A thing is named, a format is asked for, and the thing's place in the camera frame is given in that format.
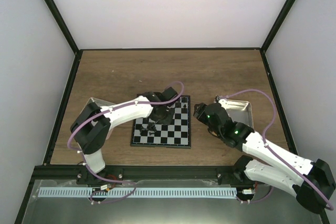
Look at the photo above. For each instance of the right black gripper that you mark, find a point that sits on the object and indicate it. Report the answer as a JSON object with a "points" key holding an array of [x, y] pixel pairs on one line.
{"points": [[200, 114]]}

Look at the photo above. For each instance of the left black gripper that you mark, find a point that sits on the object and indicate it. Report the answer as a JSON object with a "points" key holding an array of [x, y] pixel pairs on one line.
{"points": [[166, 121]]}

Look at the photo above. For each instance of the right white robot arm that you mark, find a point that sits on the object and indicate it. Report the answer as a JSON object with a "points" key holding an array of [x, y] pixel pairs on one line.
{"points": [[310, 182]]}

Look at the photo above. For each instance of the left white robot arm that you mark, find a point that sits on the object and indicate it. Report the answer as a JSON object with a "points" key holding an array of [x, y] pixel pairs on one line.
{"points": [[95, 123]]}

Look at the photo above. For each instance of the pile of black chess pieces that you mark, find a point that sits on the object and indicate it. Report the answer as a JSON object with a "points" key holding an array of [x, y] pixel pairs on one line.
{"points": [[149, 130]]}

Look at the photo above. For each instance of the black and white chessboard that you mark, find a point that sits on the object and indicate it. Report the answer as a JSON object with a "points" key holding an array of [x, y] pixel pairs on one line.
{"points": [[175, 135]]}

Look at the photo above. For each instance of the pink plastic tray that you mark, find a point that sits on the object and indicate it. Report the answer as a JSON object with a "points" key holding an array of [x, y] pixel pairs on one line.
{"points": [[95, 105]]}

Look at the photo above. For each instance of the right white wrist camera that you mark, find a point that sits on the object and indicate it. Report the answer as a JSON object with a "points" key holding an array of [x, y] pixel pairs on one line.
{"points": [[222, 101]]}

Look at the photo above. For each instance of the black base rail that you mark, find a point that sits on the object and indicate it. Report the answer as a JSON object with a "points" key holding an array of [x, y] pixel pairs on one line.
{"points": [[223, 175]]}

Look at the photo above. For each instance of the light blue cable duct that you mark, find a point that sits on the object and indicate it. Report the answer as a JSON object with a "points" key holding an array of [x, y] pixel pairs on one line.
{"points": [[82, 192]]}

